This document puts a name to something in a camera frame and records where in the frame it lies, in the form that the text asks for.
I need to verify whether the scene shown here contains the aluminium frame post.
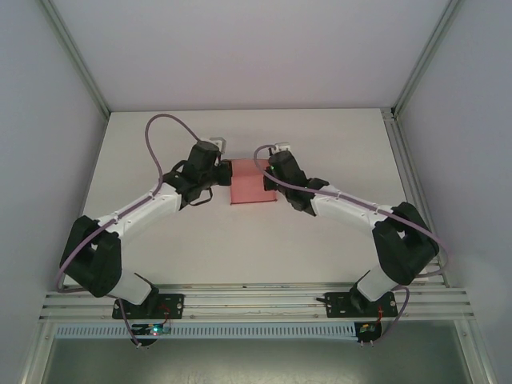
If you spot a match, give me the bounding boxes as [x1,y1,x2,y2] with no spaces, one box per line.
[394,0,471,120]
[42,0,111,121]

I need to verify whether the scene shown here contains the pink cloth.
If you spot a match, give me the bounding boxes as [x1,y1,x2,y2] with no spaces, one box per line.
[228,158,278,207]

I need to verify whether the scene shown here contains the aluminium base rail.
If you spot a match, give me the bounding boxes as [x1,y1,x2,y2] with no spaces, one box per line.
[38,282,477,321]

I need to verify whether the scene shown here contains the white slotted cable duct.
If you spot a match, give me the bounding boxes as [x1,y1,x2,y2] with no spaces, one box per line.
[54,322,357,341]

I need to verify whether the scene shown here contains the aluminium side rail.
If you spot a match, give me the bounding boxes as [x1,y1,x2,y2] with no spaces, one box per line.
[382,107,447,287]

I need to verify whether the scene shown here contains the circuit board with green light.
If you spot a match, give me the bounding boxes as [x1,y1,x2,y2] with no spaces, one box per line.
[134,322,173,337]

